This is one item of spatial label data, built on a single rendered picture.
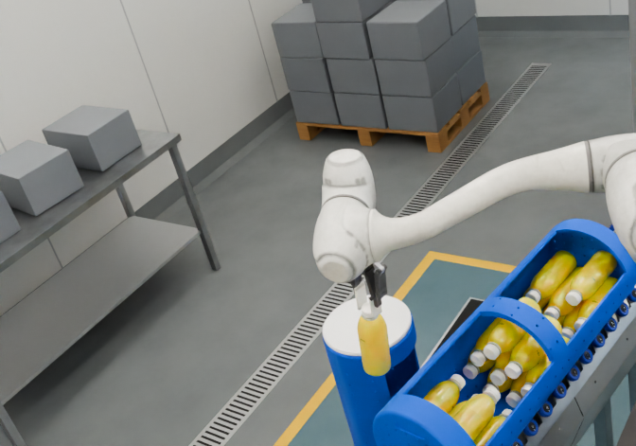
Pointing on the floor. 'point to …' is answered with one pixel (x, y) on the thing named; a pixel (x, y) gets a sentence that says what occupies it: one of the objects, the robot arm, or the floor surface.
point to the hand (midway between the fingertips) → (368, 300)
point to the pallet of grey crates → (383, 53)
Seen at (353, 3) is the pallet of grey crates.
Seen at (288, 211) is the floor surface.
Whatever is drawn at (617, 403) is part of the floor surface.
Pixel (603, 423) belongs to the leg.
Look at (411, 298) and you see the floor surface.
